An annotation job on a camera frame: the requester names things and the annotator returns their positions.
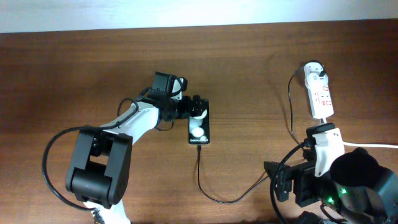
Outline black Galaxy flip phone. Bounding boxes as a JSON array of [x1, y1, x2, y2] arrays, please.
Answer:
[[188, 100, 210, 145]]

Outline black charger cable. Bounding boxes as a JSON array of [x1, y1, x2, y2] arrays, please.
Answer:
[[196, 59, 327, 205]]

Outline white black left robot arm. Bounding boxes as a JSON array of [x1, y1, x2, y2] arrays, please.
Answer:
[[65, 72, 210, 223]]

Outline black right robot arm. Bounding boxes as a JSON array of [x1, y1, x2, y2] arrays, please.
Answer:
[[264, 147, 397, 223]]

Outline white charger adapter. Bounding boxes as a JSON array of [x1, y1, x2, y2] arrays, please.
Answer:
[[304, 62, 328, 88]]

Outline white power strip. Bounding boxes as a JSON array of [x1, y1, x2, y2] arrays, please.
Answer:
[[307, 79, 334, 120]]

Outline white power strip cord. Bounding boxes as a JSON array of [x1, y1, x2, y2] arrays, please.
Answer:
[[320, 116, 398, 149]]

